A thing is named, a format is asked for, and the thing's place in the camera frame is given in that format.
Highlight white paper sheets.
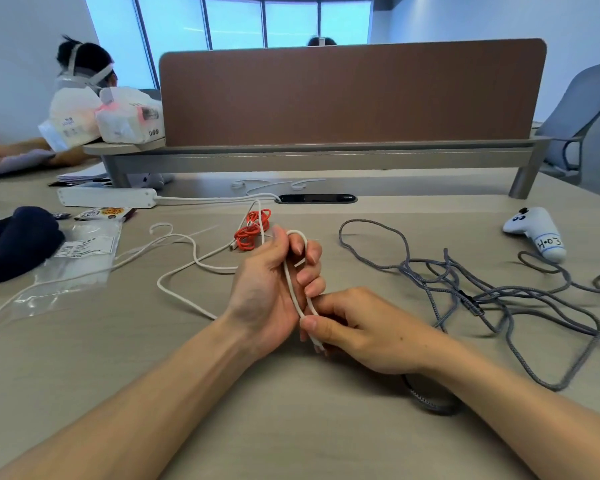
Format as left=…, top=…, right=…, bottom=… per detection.
left=0, top=149, right=109, bottom=183

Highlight white cable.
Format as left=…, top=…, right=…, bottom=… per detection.
left=0, top=199, right=327, bottom=353

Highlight large glass window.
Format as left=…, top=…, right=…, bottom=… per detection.
left=83, top=0, right=373, bottom=91

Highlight grey braided cable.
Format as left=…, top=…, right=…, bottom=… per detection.
left=338, top=218, right=600, bottom=415

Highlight person's left forearm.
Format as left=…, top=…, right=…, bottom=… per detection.
left=0, top=314, right=261, bottom=480

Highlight grey metal desk shelf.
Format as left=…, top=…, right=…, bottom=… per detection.
left=102, top=136, right=551, bottom=199

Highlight person's left hand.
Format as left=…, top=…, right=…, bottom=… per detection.
left=222, top=224, right=327, bottom=361

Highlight white tissue pack pink label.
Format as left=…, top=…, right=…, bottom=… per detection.
left=95, top=86, right=166, bottom=145

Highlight brown desk divider panel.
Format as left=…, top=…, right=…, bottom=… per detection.
left=158, top=38, right=548, bottom=148

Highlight small white rounded object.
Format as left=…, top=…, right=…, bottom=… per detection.
left=139, top=173, right=173, bottom=191

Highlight black flat tablet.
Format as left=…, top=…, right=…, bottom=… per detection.
left=48, top=178, right=112, bottom=187

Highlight white printed snack packet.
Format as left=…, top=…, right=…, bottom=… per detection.
left=75, top=207, right=137, bottom=222

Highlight person's right forearm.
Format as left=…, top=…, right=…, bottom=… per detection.
left=419, top=342, right=600, bottom=480

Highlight red cable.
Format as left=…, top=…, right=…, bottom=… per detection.
left=233, top=208, right=273, bottom=252

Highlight white labelled hand controller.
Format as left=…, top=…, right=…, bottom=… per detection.
left=502, top=206, right=567, bottom=264

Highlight round beige shelf board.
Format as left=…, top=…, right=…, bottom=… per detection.
left=82, top=138, right=167, bottom=157

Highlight white power strip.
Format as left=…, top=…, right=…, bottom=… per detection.
left=57, top=187, right=159, bottom=209

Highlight person's right hand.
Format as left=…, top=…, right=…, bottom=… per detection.
left=299, top=287, right=461, bottom=377

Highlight navy baseball cap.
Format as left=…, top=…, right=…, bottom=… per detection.
left=0, top=206, right=66, bottom=287

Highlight white power strip cord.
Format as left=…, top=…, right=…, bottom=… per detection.
left=155, top=192, right=281, bottom=204

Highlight clear bag of zip ties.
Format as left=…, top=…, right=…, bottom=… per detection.
left=9, top=219, right=123, bottom=315

